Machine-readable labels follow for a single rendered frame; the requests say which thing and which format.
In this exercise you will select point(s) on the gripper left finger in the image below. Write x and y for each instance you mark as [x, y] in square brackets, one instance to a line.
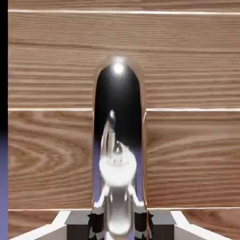
[76, 228]

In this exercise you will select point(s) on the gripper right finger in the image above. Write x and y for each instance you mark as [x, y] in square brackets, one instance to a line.
[163, 228]

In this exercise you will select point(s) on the light wood cabinet door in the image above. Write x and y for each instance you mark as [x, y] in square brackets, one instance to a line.
[46, 159]
[46, 56]
[28, 223]

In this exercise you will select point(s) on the light wood cabinet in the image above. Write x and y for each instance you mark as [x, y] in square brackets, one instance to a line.
[112, 4]

